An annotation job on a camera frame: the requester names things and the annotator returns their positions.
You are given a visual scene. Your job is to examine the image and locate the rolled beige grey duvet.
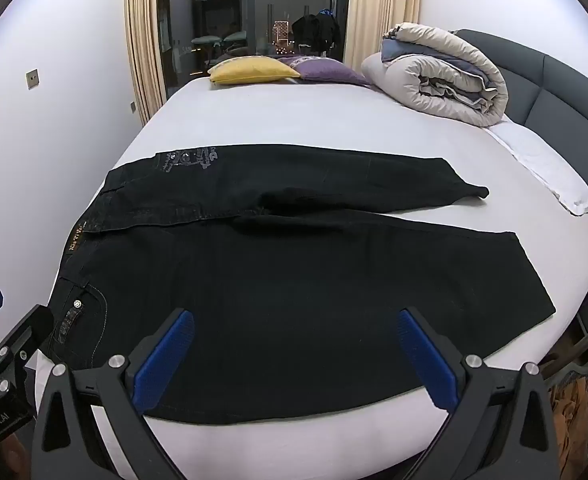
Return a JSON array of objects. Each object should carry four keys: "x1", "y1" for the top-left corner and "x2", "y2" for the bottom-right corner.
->
[{"x1": 361, "y1": 22, "x2": 510, "y2": 128}]

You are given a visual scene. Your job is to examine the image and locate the black denim pants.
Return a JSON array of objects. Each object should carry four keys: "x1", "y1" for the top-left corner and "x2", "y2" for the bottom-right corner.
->
[{"x1": 46, "y1": 144, "x2": 558, "y2": 424}]

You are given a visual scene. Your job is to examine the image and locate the yellow pillow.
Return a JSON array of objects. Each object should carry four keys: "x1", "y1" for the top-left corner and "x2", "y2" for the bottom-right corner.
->
[{"x1": 208, "y1": 56, "x2": 301, "y2": 86}]

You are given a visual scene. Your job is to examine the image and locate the white bed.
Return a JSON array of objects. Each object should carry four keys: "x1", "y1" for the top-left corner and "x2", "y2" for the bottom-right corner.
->
[{"x1": 21, "y1": 77, "x2": 588, "y2": 480}]

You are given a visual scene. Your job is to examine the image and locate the dark hanging clothes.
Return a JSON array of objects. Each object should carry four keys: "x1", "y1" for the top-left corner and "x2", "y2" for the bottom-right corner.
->
[{"x1": 291, "y1": 8, "x2": 338, "y2": 57}]

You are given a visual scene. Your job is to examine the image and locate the brown cloth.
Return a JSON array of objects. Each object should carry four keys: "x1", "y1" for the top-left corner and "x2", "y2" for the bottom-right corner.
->
[{"x1": 549, "y1": 377, "x2": 588, "y2": 461}]

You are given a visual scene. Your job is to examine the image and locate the glass window door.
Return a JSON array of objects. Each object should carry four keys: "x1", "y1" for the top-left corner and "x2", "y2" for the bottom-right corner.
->
[{"x1": 156, "y1": 0, "x2": 353, "y2": 106}]

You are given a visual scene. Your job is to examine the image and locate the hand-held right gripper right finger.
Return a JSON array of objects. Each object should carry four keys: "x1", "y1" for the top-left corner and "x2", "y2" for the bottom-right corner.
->
[{"x1": 398, "y1": 306, "x2": 561, "y2": 480}]

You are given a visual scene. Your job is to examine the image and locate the beige curtain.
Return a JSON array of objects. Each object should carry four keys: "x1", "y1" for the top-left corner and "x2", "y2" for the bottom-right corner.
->
[
  {"x1": 123, "y1": 0, "x2": 168, "y2": 126},
  {"x1": 344, "y1": 0, "x2": 423, "y2": 69}
]

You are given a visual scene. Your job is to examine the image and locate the grey upholstered headboard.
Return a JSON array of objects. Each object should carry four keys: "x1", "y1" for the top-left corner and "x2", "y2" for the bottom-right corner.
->
[{"x1": 453, "y1": 29, "x2": 588, "y2": 341}]

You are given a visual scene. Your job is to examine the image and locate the purple pillow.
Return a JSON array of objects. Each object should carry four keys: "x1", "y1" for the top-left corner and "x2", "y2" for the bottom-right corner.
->
[{"x1": 276, "y1": 56, "x2": 376, "y2": 87}]

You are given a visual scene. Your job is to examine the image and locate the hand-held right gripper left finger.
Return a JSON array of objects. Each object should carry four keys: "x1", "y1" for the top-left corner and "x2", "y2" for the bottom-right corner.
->
[{"x1": 31, "y1": 307, "x2": 196, "y2": 480}]

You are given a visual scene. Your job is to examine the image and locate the white pillow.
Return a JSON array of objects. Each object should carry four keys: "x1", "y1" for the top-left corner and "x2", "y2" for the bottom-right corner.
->
[{"x1": 484, "y1": 120, "x2": 588, "y2": 217}]

